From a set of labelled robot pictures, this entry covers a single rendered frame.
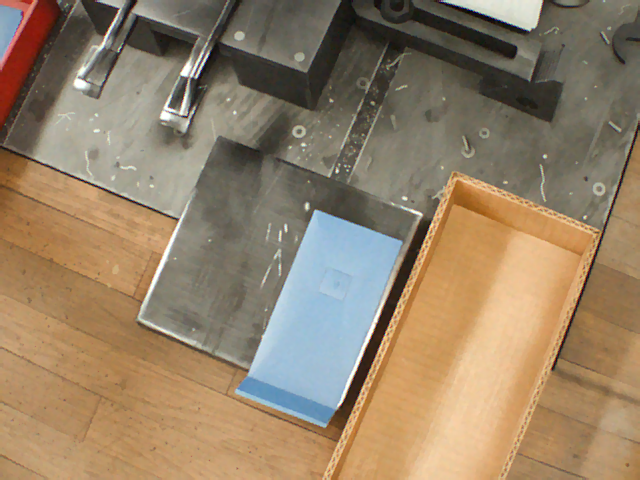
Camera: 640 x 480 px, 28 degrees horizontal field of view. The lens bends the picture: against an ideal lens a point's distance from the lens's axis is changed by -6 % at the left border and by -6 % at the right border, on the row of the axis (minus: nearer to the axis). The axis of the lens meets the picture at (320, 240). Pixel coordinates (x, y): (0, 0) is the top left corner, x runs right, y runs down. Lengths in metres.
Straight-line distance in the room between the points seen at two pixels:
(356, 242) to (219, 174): 0.12
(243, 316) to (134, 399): 0.11
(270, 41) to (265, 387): 0.26
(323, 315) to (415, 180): 0.13
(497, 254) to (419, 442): 0.16
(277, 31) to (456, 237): 0.21
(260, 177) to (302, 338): 0.13
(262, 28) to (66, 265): 0.24
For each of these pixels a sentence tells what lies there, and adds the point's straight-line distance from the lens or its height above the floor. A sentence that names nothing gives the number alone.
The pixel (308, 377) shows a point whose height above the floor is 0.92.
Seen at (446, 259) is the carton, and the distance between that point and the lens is 1.01.
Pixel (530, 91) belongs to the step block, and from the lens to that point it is 1.01.
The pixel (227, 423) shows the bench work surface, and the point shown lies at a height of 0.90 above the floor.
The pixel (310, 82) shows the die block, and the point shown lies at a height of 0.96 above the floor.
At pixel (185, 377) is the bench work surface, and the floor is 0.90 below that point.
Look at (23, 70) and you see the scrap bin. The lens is 1.09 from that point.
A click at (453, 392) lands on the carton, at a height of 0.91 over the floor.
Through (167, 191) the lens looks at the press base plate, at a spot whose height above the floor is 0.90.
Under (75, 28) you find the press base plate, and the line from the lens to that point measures 1.12.
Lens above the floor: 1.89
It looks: 75 degrees down
